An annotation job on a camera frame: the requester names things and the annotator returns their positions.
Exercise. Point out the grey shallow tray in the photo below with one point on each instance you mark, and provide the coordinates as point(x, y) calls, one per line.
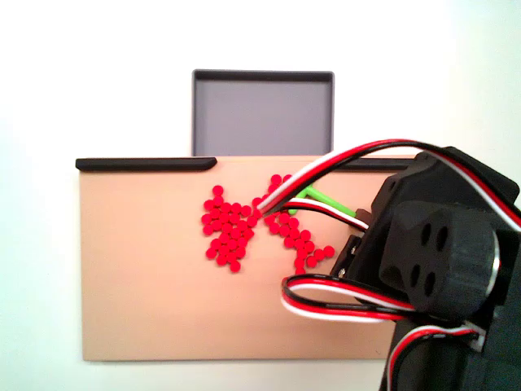
point(262, 118)

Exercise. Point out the beige flat board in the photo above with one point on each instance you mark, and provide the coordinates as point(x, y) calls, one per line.
point(142, 285)

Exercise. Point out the black edge rail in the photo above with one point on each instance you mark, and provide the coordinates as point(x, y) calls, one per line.
point(386, 164)
point(142, 164)

